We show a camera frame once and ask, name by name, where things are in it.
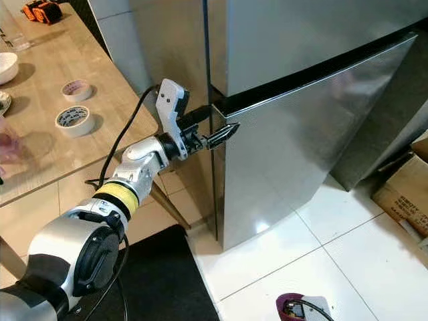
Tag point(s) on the purple bowl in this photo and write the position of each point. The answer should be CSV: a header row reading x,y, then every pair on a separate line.
x,y
282,311

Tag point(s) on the silver two-door fridge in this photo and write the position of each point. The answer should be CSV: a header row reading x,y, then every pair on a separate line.
x,y
167,40

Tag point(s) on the white tape roll black print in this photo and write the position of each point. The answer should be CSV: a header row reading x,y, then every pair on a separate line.
x,y
61,126

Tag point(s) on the small white tape roll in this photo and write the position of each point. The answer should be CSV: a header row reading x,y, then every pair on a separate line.
x,y
67,93

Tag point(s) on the white plate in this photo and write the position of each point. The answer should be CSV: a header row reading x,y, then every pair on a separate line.
x,y
5,103

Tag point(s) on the translucent pink plastic cup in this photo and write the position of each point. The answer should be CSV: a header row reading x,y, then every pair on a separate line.
x,y
13,150

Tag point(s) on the small white bowl with food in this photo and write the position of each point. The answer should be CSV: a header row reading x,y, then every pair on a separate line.
x,y
8,70

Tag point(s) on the clear water bottle teal cap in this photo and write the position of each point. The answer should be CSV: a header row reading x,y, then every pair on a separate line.
x,y
21,43

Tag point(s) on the orange black battery pack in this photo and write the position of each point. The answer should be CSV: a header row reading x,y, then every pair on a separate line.
x,y
43,12

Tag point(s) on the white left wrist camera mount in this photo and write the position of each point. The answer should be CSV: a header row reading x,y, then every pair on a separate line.
x,y
169,103

